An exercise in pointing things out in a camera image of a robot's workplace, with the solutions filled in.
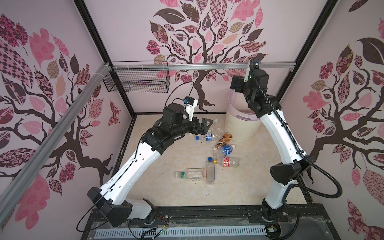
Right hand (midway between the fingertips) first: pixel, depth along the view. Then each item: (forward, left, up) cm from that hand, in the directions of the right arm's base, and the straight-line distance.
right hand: (245, 74), depth 69 cm
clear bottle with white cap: (+4, +6, -47) cm, 47 cm away
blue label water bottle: (-16, +7, -43) cm, 46 cm away
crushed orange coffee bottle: (-8, +5, -43) cm, 44 cm away
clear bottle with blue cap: (-5, +15, -44) cm, 47 cm away
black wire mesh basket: (+23, +61, -14) cm, 67 cm away
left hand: (-20, +20, -11) cm, 31 cm away
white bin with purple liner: (-7, -2, -27) cm, 28 cm away
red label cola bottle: (-24, +5, -43) cm, 50 cm away
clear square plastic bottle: (-28, +16, -49) cm, 58 cm away
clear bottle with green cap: (-30, +26, -48) cm, 62 cm away
